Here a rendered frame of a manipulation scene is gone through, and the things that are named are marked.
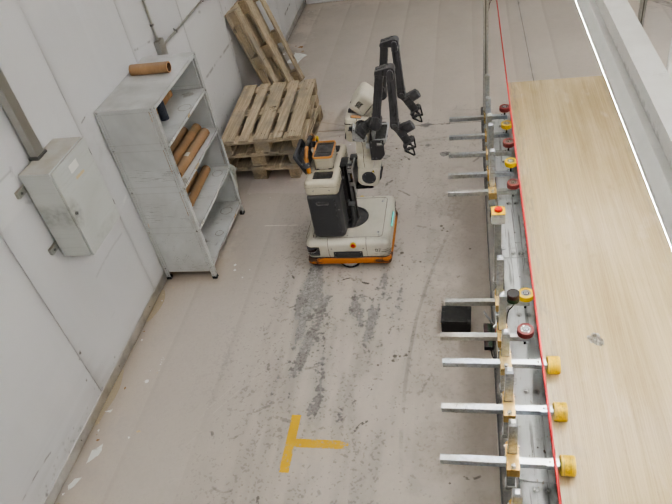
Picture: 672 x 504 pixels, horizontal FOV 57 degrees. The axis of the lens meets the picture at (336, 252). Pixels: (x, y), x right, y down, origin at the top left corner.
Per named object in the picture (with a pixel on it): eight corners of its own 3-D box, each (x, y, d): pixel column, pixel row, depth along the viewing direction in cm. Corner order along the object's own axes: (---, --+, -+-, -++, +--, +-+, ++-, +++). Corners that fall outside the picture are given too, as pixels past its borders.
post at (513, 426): (506, 489, 267) (509, 425, 237) (505, 482, 270) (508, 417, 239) (514, 490, 267) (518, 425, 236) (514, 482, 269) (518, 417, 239)
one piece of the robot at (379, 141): (365, 161, 446) (362, 134, 432) (370, 141, 467) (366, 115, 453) (388, 160, 443) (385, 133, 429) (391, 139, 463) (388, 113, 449)
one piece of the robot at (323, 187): (316, 250, 492) (295, 161, 439) (327, 208, 532) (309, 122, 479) (358, 249, 485) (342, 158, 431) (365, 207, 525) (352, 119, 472)
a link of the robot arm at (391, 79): (386, 63, 393) (384, 71, 385) (395, 62, 392) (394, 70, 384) (391, 123, 421) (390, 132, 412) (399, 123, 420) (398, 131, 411)
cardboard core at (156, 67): (127, 67, 453) (165, 63, 447) (131, 62, 459) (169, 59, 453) (131, 77, 458) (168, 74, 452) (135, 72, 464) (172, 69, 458)
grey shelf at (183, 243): (167, 279, 520) (92, 112, 421) (200, 213, 587) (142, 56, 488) (217, 278, 511) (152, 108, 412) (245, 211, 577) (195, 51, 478)
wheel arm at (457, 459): (440, 464, 255) (439, 459, 252) (440, 456, 257) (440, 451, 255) (569, 471, 244) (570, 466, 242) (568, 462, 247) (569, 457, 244)
